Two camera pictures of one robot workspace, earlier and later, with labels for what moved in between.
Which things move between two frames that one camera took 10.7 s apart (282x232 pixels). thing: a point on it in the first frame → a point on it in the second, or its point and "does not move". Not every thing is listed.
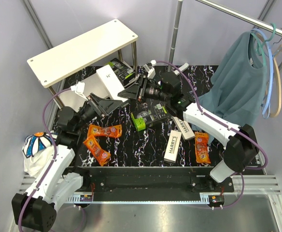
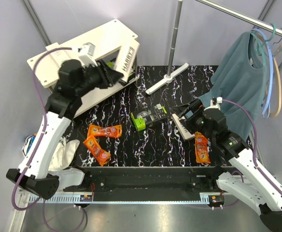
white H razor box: x=111 y=83 → x=58 y=55
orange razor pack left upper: x=112 y=131 does not move
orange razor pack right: x=202 y=147 does not move
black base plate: x=151 y=183 does not move
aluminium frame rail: x=237 y=184 does not move
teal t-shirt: x=238 y=92 does not move
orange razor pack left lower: x=91 y=142 does not move
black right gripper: x=138 y=91 → x=197 y=108
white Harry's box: x=184 y=129 does not move
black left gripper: x=108 y=105 → x=109 y=76
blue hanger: x=266 y=110 does not move
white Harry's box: x=172 y=149 → x=127 y=58
